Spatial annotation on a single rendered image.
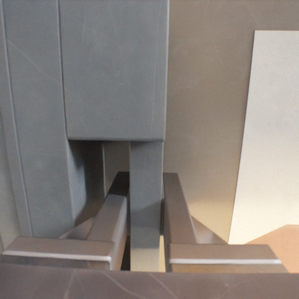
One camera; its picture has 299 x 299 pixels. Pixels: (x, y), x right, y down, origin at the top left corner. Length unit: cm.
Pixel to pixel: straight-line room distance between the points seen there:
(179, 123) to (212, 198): 7
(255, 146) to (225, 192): 4
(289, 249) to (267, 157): 9
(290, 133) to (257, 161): 3
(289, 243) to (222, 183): 8
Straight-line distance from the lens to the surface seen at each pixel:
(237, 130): 18
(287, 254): 23
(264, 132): 19
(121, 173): 15
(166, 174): 15
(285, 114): 19
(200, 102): 17
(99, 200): 17
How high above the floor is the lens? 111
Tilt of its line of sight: 75 degrees down
